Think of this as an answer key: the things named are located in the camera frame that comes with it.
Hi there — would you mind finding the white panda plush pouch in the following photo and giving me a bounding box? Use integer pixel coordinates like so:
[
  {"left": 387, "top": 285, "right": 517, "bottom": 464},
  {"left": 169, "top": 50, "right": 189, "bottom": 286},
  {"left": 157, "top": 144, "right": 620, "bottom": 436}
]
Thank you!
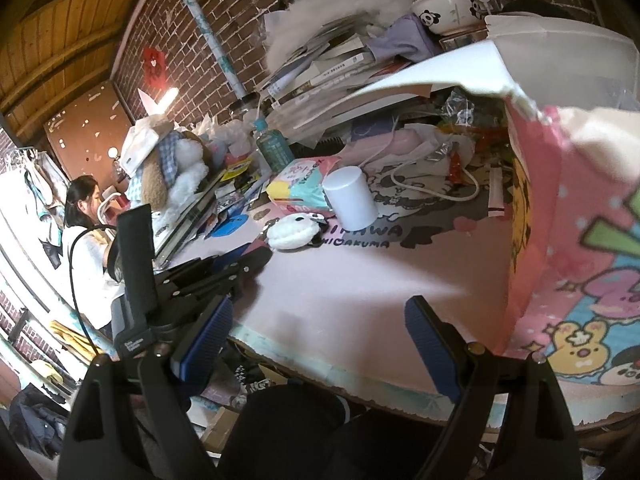
[{"left": 266, "top": 212, "right": 329, "bottom": 252}]

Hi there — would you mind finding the colourful tissue pack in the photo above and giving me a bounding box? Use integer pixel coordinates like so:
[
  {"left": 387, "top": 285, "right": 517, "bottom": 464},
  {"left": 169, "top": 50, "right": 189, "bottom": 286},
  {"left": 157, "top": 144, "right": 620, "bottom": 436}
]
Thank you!
[{"left": 266, "top": 156, "right": 340, "bottom": 218}]

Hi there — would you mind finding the white cylinder container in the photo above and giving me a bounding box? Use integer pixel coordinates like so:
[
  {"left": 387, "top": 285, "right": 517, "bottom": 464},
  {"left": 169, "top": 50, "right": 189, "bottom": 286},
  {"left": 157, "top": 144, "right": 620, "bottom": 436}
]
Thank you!
[{"left": 322, "top": 166, "right": 378, "bottom": 232}]

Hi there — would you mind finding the person in white top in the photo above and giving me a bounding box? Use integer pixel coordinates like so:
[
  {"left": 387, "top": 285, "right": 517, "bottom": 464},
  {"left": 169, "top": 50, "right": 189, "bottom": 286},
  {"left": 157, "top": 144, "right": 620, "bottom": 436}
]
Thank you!
[{"left": 62, "top": 174, "right": 124, "bottom": 339}]

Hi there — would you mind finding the binder under plush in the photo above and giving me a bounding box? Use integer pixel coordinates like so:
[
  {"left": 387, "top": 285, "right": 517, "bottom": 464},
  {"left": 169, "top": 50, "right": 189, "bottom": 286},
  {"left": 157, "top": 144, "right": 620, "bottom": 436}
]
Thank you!
[{"left": 153, "top": 170, "right": 224, "bottom": 271}]

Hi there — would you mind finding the blue flat tag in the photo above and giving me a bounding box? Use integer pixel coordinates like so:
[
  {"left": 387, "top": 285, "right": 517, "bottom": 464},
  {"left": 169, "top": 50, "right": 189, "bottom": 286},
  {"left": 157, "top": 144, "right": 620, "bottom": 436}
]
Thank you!
[{"left": 206, "top": 214, "right": 248, "bottom": 238}]

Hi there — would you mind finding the pile of sticker packets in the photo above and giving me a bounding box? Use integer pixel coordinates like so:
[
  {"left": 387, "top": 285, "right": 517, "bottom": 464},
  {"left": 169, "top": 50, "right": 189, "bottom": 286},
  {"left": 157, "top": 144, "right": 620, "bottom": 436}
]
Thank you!
[{"left": 213, "top": 152, "right": 272, "bottom": 218}]

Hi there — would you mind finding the pink cartoon paper bag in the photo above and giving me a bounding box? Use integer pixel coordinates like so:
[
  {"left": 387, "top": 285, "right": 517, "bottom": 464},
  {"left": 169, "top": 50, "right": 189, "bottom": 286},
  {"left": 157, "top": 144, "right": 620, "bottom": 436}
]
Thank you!
[{"left": 294, "top": 12, "right": 640, "bottom": 396}]

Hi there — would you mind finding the pink desk mat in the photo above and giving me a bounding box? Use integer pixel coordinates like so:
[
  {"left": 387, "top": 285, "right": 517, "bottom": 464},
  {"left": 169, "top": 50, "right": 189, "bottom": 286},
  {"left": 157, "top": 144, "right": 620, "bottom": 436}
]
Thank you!
[{"left": 230, "top": 219, "right": 511, "bottom": 422}]

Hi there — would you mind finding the teal water bottle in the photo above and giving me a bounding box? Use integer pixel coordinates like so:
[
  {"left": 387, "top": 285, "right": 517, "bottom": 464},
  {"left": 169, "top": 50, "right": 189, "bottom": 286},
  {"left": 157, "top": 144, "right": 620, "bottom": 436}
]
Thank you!
[{"left": 254, "top": 117, "right": 295, "bottom": 174}]

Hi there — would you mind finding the stack of books and papers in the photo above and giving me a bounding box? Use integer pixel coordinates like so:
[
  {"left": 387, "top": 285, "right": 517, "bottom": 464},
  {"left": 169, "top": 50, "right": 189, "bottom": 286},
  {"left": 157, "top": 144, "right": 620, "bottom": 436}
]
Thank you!
[{"left": 259, "top": 18, "right": 416, "bottom": 139}]

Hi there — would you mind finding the purple cloth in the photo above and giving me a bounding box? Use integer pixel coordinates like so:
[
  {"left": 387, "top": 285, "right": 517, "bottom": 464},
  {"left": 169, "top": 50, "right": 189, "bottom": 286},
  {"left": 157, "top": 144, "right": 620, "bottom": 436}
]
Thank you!
[{"left": 367, "top": 13, "right": 442, "bottom": 63}]

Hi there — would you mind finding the white fluffy fur item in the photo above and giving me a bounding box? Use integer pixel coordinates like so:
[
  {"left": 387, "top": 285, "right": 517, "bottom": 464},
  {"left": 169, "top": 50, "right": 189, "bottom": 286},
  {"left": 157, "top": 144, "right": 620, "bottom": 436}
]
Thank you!
[{"left": 265, "top": 0, "right": 413, "bottom": 74}]

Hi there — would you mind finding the panda ceramic bowl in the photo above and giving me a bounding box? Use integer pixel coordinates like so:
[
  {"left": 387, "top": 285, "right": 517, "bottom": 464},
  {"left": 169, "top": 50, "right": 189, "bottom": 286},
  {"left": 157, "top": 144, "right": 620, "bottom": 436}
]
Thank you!
[{"left": 411, "top": 0, "right": 486, "bottom": 36}]

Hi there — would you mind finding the red wall decoration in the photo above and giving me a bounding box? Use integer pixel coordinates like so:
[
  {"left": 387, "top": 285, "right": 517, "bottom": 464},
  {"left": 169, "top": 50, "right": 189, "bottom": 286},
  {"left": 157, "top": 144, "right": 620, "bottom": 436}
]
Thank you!
[{"left": 142, "top": 48, "right": 166, "bottom": 86}]

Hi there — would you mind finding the white cable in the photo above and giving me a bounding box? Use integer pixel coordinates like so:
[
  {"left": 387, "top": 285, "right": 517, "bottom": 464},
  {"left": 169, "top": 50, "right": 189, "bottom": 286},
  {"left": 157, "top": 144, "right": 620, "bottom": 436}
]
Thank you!
[{"left": 389, "top": 156, "right": 482, "bottom": 204}]

